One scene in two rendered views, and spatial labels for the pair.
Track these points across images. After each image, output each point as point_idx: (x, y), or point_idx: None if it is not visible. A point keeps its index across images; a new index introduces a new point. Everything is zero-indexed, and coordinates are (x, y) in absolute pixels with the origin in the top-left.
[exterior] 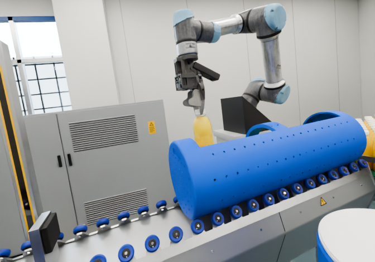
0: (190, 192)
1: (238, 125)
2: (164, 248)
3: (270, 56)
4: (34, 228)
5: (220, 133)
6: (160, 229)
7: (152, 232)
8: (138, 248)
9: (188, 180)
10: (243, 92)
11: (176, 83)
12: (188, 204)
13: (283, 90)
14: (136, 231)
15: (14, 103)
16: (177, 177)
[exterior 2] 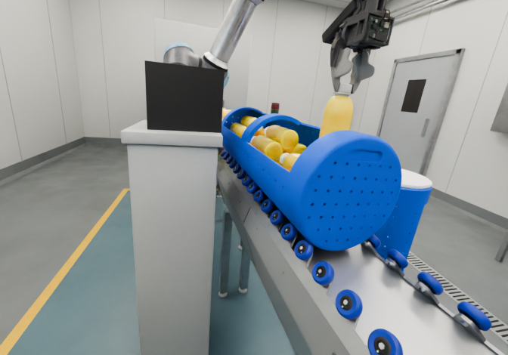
0: (391, 197)
1: (202, 118)
2: (412, 281)
3: (244, 25)
4: None
5: (162, 134)
6: (370, 288)
7: (383, 301)
8: (429, 320)
9: (394, 183)
10: (173, 61)
11: (372, 27)
12: (372, 221)
13: (229, 75)
14: (391, 330)
15: None
16: (348, 199)
